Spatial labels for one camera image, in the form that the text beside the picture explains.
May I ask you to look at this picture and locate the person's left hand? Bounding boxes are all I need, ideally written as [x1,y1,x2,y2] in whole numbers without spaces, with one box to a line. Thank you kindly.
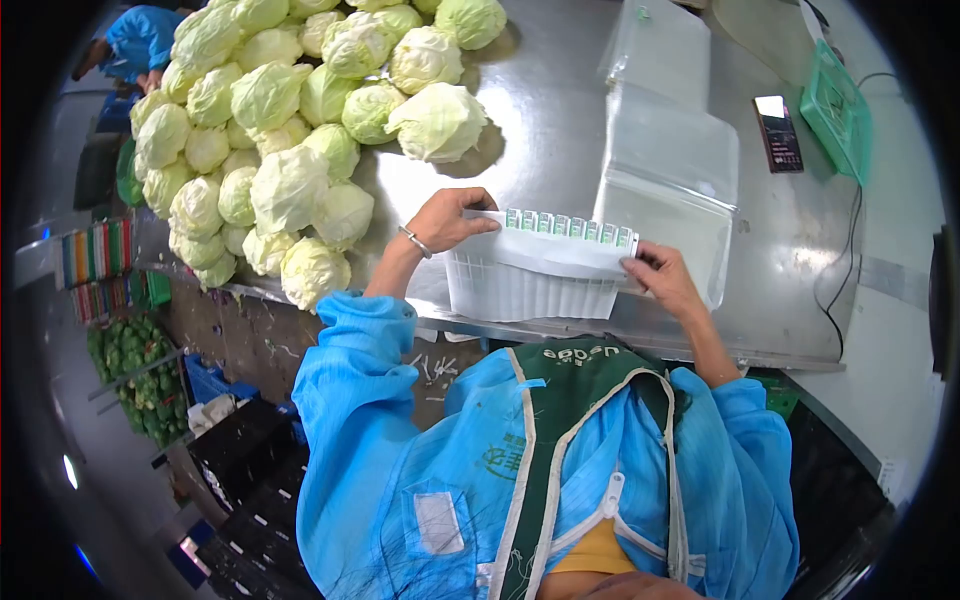
[405,186,501,257]

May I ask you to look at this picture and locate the person's right hand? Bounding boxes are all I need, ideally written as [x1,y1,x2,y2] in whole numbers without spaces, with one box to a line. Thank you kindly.
[620,240,708,322]

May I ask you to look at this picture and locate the person's left thumb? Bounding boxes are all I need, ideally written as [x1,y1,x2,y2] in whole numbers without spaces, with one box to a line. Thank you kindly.
[450,217,492,245]

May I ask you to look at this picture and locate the person's left index finger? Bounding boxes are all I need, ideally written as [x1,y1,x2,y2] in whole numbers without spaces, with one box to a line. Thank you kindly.
[456,186,501,213]

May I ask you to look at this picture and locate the stack of clear plastic bags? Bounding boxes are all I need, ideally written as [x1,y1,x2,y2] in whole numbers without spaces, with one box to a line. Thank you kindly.
[591,6,741,312]

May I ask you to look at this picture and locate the black smartphone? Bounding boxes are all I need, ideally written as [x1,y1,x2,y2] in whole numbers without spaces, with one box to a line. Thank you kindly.
[752,94,806,175]

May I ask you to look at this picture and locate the pile of green cabbages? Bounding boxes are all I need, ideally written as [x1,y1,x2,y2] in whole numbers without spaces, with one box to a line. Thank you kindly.
[128,0,510,313]

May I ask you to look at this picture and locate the green plastic scale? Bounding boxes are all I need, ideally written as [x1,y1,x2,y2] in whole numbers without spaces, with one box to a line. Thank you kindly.
[798,38,876,188]

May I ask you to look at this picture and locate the person's body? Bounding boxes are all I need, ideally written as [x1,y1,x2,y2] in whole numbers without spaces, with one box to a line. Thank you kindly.
[291,290,801,600]

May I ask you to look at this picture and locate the blue plastic crate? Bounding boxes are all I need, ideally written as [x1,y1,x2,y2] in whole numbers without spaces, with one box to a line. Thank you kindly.
[182,351,262,407]

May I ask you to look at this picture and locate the stack of black crates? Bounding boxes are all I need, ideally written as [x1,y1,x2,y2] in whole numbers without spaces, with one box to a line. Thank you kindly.
[186,397,325,600]

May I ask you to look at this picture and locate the crate of green vegetables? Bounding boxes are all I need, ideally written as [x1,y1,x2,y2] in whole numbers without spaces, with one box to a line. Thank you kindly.
[85,314,191,451]

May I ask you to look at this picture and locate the stack of coloured crates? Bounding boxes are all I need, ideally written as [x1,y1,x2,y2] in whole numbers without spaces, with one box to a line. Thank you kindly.
[54,216,174,326]

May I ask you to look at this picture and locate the black cable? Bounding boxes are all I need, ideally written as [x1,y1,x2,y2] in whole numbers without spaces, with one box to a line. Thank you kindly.
[813,70,901,363]

